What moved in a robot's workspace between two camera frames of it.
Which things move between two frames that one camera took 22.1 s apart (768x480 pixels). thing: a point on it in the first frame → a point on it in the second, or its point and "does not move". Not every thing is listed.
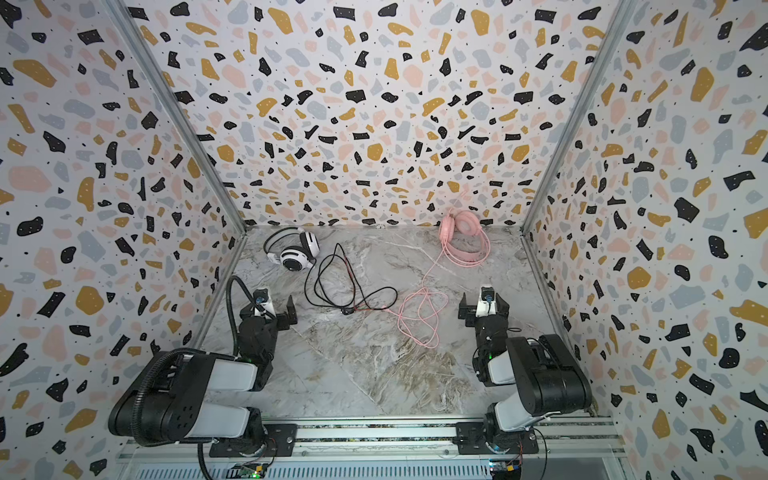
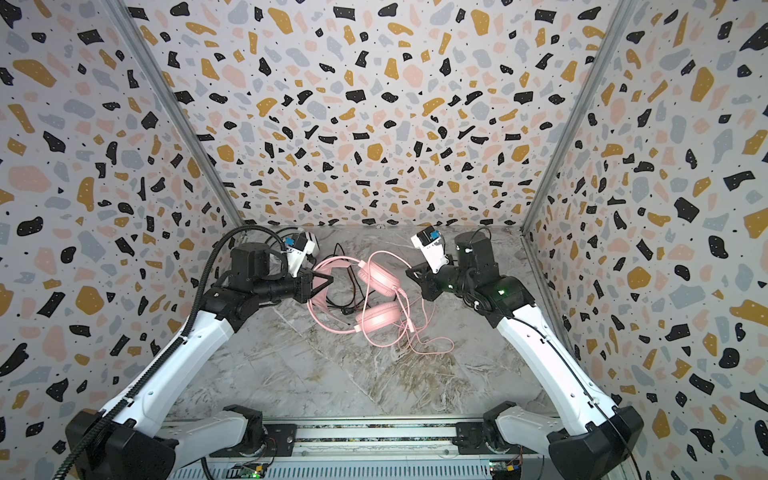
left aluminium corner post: [125, 26] does not move
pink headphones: [463, 240] → [378, 280]
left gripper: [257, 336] → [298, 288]
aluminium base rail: [392, 450] does not move
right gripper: [483, 318] → [432, 279]
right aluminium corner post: [613, 34] does not move
